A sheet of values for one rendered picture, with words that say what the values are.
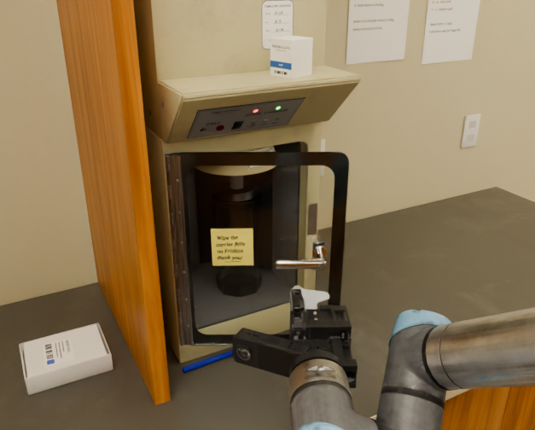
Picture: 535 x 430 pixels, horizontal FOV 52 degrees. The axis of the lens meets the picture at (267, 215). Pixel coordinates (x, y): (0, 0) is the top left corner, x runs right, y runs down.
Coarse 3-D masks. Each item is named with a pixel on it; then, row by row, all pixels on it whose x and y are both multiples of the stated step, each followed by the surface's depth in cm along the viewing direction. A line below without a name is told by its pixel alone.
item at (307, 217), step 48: (192, 192) 96; (240, 192) 96; (288, 192) 96; (336, 192) 96; (192, 240) 100; (288, 240) 100; (336, 240) 100; (192, 288) 104; (240, 288) 104; (288, 288) 104; (336, 288) 104; (288, 336) 109
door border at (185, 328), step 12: (180, 156) 93; (180, 168) 94; (168, 180) 94; (180, 180) 95; (180, 192) 96; (180, 204) 96; (180, 216) 97; (180, 228) 98; (180, 240) 99; (180, 252) 100; (180, 264) 102; (180, 276) 103; (180, 288) 104; (180, 300) 105; (180, 324) 107; (192, 336) 108
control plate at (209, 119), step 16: (208, 112) 85; (224, 112) 87; (240, 112) 89; (256, 112) 90; (272, 112) 92; (288, 112) 95; (192, 128) 88; (208, 128) 90; (224, 128) 92; (240, 128) 94; (256, 128) 96
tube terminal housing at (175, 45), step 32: (160, 0) 84; (192, 0) 86; (224, 0) 89; (256, 0) 91; (320, 0) 97; (160, 32) 86; (192, 32) 88; (224, 32) 91; (256, 32) 93; (320, 32) 99; (160, 64) 88; (192, 64) 90; (224, 64) 93; (256, 64) 96; (320, 64) 102; (160, 128) 92; (288, 128) 103; (320, 128) 107; (160, 160) 96; (160, 192) 100; (160, 224) 104; (160, 256) 109; (160, 288) 115; (192, 352) 112
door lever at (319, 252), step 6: (312, 252) 101; (318, 252) 100; (324, 252) 100; (318, 258) 98; (276, 264) 96; (282, 264) 96; (288, 264) 96; (294, 264) 96; (300, 264) 96; (306, 264) 96; (312, 264) 96; (318, 264) 96; (324, 264) 96
